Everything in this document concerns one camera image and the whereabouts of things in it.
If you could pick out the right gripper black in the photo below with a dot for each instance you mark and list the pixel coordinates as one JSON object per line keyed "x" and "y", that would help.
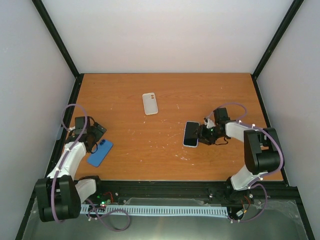
{"x": 201, "y": 132}

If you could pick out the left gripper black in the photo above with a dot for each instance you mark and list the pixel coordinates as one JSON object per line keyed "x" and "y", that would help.
{"x": 98, "y": 133}

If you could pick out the black smartphone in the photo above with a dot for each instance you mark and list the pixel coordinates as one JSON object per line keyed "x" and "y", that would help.
{"x": 190, "y": 133}

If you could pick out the light blue phone case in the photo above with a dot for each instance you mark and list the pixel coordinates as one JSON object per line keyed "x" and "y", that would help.
{"x": 190, "y": 146}

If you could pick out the white phone case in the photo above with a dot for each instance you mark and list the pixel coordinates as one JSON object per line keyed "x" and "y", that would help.
{"x": 150, "y": 103}

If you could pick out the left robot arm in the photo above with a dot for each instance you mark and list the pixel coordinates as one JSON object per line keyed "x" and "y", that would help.
{"x": 67, "y": 175}

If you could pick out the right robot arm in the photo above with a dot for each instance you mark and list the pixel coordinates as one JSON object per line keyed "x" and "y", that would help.
{"x": 263, "y": 155}

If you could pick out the green led circuit board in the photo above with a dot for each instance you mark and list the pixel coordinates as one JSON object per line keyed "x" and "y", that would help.
{"x": 105, "y": 203}

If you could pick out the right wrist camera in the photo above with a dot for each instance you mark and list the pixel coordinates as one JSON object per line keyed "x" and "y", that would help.
{"x": 208, "y": 123}

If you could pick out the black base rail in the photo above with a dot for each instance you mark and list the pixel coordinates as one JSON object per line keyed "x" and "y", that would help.
{"x": 211, "y": 192}

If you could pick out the light blue cable duct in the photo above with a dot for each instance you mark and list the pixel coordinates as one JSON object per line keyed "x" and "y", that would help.
{"x": 163, "y": 211}

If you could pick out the black left frame post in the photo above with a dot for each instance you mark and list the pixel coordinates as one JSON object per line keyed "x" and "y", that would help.
{"x": 48, "y": 22}

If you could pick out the black frame post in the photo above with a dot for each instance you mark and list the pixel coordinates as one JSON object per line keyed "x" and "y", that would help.
{"x": 48, "y": 22}
{"x": 279, "y": 33}

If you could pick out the black right frame post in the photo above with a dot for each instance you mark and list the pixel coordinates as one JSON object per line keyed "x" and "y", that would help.
{"x": 279, "y": 33}

